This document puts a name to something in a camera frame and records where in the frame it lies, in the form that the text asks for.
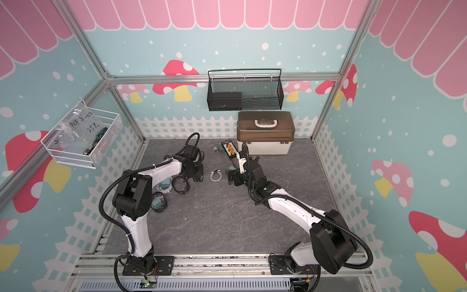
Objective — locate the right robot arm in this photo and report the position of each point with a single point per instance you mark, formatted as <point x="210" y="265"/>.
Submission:
<point x="332" y="244"/>

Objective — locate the clear plastic labelled bag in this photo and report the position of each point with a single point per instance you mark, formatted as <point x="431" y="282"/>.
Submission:
<point x="80" y="125"/>

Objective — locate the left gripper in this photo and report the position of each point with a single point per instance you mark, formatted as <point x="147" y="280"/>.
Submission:
<point x="199" y="173"/>

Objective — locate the white wire wall basket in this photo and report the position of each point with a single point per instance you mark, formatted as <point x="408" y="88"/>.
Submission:
<point x="73" y="155"/>

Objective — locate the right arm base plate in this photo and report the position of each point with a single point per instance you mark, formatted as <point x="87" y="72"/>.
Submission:
<point x="279" y="264"/>

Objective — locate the brown lidded storage box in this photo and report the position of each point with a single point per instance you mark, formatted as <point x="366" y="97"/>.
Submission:
<point x="265" y="132"/>

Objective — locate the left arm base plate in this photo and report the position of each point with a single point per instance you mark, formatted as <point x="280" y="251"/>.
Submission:
<point x="160" y="265"/>

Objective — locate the black mesh wall basket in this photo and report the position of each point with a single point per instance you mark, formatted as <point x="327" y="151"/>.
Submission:
<point x="245" y="90"/>

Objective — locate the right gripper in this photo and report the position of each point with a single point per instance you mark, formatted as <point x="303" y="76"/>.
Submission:
<point x="237" y="173"/>

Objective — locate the black orange battery pack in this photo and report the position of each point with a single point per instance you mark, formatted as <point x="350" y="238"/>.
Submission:
<point x="230" y="148"/>

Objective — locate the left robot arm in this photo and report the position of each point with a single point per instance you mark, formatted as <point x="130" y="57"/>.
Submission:
<point x="127" y="201"/>

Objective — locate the green circuit board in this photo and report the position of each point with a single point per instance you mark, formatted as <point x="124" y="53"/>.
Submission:
<point x="148" y="284"/>

